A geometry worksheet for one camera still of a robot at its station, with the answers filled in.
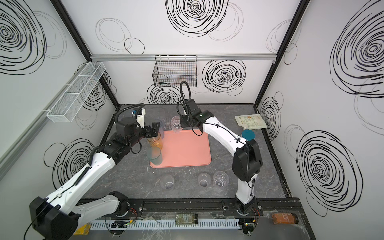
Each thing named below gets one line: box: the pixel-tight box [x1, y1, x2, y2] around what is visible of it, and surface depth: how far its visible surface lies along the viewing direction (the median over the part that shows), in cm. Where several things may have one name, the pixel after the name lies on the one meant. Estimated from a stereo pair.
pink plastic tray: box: [149, 129, 212, 168], surface depth 91 cm
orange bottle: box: [271, 213, 299, 225], surface depth 69 cm
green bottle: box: [175, 213, 199, 225], surface depth 69 cm
